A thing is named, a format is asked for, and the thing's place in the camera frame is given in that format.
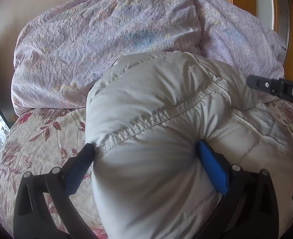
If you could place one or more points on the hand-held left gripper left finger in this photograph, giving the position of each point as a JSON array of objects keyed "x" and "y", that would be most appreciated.
[{"x": 76, "y": 176}]

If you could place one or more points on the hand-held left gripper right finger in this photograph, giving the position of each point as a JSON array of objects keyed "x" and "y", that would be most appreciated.
[{"x": 215, "y": 169}]

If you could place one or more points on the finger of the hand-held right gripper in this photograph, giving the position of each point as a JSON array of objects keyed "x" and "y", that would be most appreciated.
[{"x": 261, "y": 84}]

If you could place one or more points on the white puffer jacket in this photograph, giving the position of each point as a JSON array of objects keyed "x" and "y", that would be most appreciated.
[{"x": 176, "y": 134}]

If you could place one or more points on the floral bedspread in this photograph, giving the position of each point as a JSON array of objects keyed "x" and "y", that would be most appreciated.
[{"x": 36, "y": 139}]

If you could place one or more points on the small lilac floral pillow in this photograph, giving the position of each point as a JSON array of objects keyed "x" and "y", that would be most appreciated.
[{"x": 236, "y": 34}]

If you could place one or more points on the wooden headboard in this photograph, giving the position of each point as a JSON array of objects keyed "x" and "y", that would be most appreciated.
[{"x": 251, "y": 0}]

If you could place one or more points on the large lilac floral pillow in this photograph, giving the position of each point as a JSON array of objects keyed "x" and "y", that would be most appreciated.
[{"x": 99, "y": 39}]

